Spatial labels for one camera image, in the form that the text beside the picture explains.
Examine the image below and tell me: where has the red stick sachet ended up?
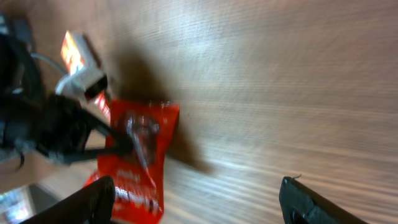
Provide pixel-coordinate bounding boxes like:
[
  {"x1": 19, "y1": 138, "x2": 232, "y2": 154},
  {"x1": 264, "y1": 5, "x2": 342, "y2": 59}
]
[{"x1": 94, "y1": 91, "x2": 111, "y2": 121}]

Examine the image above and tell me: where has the red candy bag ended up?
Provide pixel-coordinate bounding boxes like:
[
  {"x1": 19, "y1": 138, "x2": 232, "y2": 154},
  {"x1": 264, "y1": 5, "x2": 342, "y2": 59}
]
[{"x1": 86, "y1": 100, "x2": 180, "y2": 223}]

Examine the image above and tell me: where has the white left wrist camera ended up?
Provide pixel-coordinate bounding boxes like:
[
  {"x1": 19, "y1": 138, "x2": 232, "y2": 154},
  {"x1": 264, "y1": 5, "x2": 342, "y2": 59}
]
[{"x1": 55, "y1": 67, "x2": 108, "y2": 101}]

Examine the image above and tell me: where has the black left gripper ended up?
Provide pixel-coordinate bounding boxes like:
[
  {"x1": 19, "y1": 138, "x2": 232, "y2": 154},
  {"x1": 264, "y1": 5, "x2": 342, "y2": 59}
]
[{"x1": 32, "y1": 95, "x2": 133, "y2": 165}]

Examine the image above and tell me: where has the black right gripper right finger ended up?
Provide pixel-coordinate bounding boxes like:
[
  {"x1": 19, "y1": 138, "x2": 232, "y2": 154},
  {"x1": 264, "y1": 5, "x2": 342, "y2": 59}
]
[{"x1": 279, "y1": 176, "x2": 366, "y2": 224}]

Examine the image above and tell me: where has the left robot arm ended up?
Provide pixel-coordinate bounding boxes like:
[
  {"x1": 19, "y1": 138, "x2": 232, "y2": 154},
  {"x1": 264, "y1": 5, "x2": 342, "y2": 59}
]
[{"x1": 1, "y1": 14, "x2": 136, "y2": 164}]

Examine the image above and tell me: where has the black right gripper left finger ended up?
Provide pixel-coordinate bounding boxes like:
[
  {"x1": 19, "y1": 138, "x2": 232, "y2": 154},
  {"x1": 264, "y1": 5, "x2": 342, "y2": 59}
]
[{"x1": 22, "y1": 176, "x2": 116, "y2": 224}]

